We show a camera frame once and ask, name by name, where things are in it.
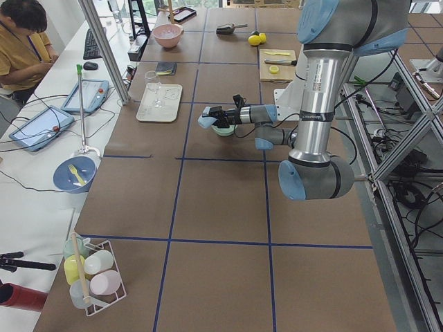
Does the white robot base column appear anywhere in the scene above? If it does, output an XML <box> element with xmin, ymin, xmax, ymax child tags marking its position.
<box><xmin>273</xmin><ymin>51</ymin><xmax>327</xmax><ymax>122</ymax></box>

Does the small glass cup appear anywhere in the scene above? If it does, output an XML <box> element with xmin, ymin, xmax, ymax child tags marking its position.
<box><xmin>144</xmin><ymin>71</ymin><xmax>157</xmax><ymax>80</ymax></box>

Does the black computer mouse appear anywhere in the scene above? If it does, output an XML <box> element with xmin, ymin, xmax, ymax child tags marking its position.
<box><xmin>83</xmin><ymin>62</ymin><xmax>98</xmax><ymax>71</ymax></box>

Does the metal grabber pole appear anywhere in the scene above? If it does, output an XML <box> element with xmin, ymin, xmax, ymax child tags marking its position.
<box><xmin>76</xmin><ymin>64</ymin><xmax>102</xmax><ymax>159</ymax></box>

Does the pink plastic cup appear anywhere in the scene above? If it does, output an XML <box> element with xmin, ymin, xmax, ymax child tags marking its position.
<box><xmin>90</xmin><ymin>270</ymin><xmax>121</xmax><ymax>295</ymax></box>

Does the near blue teach pendant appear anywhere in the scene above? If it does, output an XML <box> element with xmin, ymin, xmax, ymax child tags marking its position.
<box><xmin>8</xmin><ymin>106</ymin><xmax>74</xmax><ymax>151</ymax></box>

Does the clear grey plastic cup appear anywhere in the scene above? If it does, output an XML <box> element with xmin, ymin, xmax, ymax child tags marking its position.
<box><xmin>69</xmin><ymin>279</ymin><xmax>91</xmax><ymax>309</ymax></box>

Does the green plastic cup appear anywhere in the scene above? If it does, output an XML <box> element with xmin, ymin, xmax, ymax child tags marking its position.
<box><xmin>63</xmin><ymin>234</ymin><xmax>89</xmax><ymax>259</ymax></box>

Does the pink bowl with ice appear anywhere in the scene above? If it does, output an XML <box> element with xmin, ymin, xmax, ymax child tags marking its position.
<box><xmin>152</xmin><ymin>24</ymin><xmax>184</xmax><ymax>48</ymax></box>

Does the wooden stand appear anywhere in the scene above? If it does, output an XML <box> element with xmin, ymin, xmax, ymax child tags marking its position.
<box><xmin>158</xmin><ymin>0</ymin><xmax>176</xmax><ymax>24</ymax></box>

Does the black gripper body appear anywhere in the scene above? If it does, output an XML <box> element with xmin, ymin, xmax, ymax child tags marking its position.
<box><xmin>221</xmin><ymin>109</ymin><xmax>242</xmax><ymax>125</ymax></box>

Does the black keyboard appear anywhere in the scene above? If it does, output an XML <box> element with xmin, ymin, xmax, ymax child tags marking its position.
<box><xmin>83</xmin><ymin>28</ymin><xmax>102</xmax><ymax>60</ymax></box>

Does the wine glass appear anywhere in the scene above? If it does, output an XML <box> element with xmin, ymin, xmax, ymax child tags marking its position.
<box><xmin>147</xmin><ymin>82</ymin><xmax>164</xmax><ymax>108</ymax></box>

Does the metal ice scoop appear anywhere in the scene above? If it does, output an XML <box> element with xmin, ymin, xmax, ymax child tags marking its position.
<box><xmin>215</xmin><ymin>24</ymin><xmax>248</xmax><ymax>35</ymax></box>

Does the white plastic cup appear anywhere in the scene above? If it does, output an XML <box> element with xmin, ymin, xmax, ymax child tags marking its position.
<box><xmin>84</xmin><ymin>250</ymin><xmax>114</xmax><ymax>275</ymax></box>

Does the light blue plastic cup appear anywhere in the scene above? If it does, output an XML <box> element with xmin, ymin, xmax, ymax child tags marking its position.
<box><xmin>198</xmin><ymin>107</ymin><xmax>217</xmax><ymax>129</ymax></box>

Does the blue bowl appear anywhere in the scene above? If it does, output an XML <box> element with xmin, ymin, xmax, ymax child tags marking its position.
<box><xmin>53</xmin><ymin>156</ymin><xmax>96</xmax><ymax>194</ymax></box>

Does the red cylinder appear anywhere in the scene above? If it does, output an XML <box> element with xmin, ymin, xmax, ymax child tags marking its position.
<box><xmin>1</xmin><ymin>283</ymin><xmax>48</xmax><ymax>312</ymax></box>

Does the yellow plastic fork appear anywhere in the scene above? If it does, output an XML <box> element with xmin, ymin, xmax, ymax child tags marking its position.
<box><xmin>68</xmin><ymin>164</ymin><xmax>86</xmax><ymax>186</ymax></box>

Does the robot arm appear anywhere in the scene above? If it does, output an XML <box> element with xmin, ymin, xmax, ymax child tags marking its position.
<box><xmin>198</xmin><ymin>1</ymin><xmax>410</xmax><ymax>201</ymax></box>

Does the yellow plastic knife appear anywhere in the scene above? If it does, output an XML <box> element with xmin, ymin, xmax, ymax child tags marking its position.
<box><xmin>264</xmin><ymin>51</ymin><xmax>291</xmax><ymax>56</ymax></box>

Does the person in yellow shirt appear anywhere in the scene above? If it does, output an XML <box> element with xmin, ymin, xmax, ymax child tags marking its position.
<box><xmin>1</xmin><ymin>0</ymin><xmax>59</xmax><ymax>104</ymax></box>

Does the white wire cup rack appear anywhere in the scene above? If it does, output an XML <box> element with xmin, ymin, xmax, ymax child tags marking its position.
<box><xmin>80</xmin><ymin>238</ymin><xmax>127</xmax><ymax>317</ymax></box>

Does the grey folded cloth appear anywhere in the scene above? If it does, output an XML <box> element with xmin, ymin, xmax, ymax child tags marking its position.
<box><xmin>155</xmin><ymin>62</ymin><xmax>177</xmax><ymax>76</ymax></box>

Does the wooden cutting board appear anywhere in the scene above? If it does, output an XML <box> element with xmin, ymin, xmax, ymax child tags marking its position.
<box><xmin>259</xmin><ymin>49</ymin><xmax>297</xmax><ymax>82</ymax></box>

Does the far blue teach pendant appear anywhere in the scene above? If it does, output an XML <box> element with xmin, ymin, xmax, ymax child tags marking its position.
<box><xmin>61</xmin><ymin>80</ymin><xmax>109</xmax><ymax>113</ymax></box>

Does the aluminium frame post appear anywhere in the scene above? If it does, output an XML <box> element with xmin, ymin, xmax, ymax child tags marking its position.
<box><xmin>78</xmin><ymin>0</ymin><xmax>130</xmax><ymax>105</ymax></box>

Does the yellow plastic cup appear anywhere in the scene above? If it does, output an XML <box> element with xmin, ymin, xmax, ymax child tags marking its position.
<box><xmin>64</xmin><ymin>255</ymin><xmax>80</xmax><ymax>285</ymax></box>

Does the black tray with pink rim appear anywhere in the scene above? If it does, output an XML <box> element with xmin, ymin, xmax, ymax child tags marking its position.
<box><xmin>172</xmin><ymin>7</ymin><xmax>197</xmax><ymax>23</ymax></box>

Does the cream bear tray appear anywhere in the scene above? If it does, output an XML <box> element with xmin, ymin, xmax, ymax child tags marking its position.
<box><xmin>136</xmin><ymin>84</ymin><xmax>183</xmax><ymax>122</ymax></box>

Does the wooden rack handle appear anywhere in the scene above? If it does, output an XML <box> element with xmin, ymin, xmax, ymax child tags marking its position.
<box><xmin>71</xmin><ymin>232</ymin><xmax>92</xmax><ymax>307</ymax></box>

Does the green ceramic bowl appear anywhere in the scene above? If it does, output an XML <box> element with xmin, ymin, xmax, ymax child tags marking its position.
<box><xmin>211</xmin><ymin>125</ymin><xmax>235</xmax><ymax>137</ymax></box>

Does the blue teach pendant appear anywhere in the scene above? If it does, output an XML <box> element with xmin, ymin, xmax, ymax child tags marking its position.
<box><xmin>61</xmin><ymin>80</ymin><xmax>109</xmax><ymax>113</ymax></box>
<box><xmin>8</xmin><ymin>106</ymin><xmax>74</xmax><ymax>151</ymax></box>

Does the half lemon slice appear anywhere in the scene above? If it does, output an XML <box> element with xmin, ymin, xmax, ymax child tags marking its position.
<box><xmin>269</xmin><ymin>65</ymin><xmax>280</xmax><ymax>74</ymax></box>

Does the black tripod handle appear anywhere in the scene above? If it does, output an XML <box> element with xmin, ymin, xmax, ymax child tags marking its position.
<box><xmin>1</xmin><ymin>251</ymin><xmax>57</xmax><ymax>273</ymax></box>

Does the yellow lemon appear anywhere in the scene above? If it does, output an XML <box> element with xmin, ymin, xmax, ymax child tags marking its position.
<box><xmin>258</xmin><ymin>33</ymin><xmax>266</xmax><ymax>44</ymax></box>
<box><xmin>248</xmin><ymin>35</ymin><xmax>262</xmax><ymax>46</ymax></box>

